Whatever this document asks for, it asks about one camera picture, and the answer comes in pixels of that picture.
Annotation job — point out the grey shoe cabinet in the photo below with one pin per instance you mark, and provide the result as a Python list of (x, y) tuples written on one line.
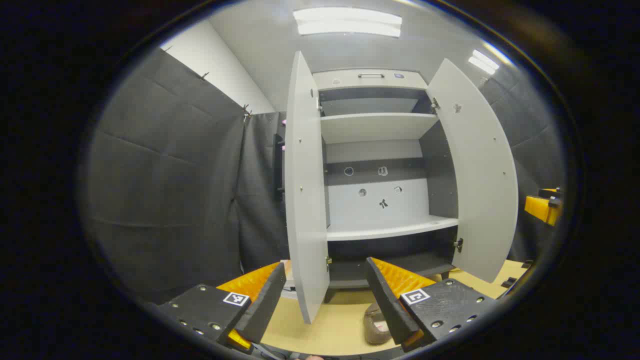
[(375, 127)]

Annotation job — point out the brown fuzzy shoe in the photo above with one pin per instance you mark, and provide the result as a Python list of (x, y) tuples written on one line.
[(376, 327)]

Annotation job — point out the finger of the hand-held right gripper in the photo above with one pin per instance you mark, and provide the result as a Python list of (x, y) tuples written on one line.
[(540, 209)]

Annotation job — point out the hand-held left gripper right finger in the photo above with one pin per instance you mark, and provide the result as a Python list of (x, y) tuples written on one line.
[(390, 310)]

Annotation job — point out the small black block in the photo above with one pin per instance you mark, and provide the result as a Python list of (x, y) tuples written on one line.
[(509, 282), (526, 263)]

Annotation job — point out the small ceiling light panel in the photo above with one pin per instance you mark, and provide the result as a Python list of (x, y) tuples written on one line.
[(482, 62)]

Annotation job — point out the grey cabinet door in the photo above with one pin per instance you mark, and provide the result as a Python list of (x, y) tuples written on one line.
[(480, 175), (305, 200)]

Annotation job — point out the large ceiling light panel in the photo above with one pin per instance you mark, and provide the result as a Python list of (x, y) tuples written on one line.
[(347, 22)]

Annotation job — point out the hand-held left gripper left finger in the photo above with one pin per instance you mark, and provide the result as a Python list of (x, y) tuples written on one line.
[(262, 310)]

